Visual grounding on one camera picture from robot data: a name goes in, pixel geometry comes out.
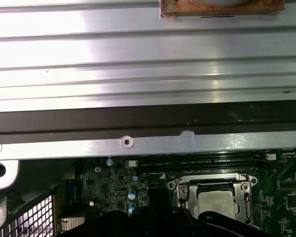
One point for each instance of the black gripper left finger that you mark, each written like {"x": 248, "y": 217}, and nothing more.
{"x": 128, "y": 224}

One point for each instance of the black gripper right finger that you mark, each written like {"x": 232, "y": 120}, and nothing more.
{"x": 177, "y": 227}

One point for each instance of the metal socket cover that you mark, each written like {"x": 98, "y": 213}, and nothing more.
{"x": 188, "y": 205}

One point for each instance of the silver square CPU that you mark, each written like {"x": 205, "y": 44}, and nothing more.
{"x": 217, "y": 205}

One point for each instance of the CPU socket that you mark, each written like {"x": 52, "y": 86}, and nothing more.
{"x": 207, "y": 178}

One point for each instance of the black RAM slot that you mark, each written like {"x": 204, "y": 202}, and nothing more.
{"x": 212, "y": 168}
{"x": 249, "y": 158}

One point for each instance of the black open PC case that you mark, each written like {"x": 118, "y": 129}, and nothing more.
{"x": 148, "y": 145}

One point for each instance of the green motherboard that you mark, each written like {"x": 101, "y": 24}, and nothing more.
{"x": 273, "y": 192}

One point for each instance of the brown square base plate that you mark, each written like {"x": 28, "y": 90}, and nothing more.
{"x": 212, "y": 12}

